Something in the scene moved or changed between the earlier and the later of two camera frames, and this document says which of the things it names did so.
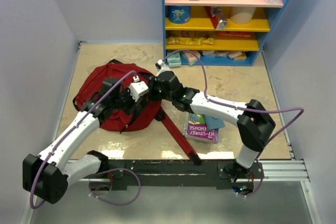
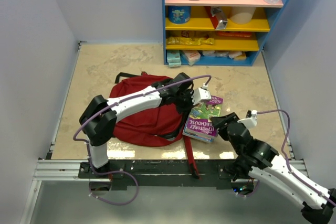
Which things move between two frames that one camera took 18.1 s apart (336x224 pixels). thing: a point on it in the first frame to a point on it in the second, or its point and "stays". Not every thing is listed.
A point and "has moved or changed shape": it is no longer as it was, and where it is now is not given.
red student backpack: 119,94 has moved or changed shape
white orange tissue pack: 191,57 stays
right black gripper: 153,83 to 220,121
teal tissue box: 174,60 stays
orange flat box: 233,34 stays
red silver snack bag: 218,19 stays
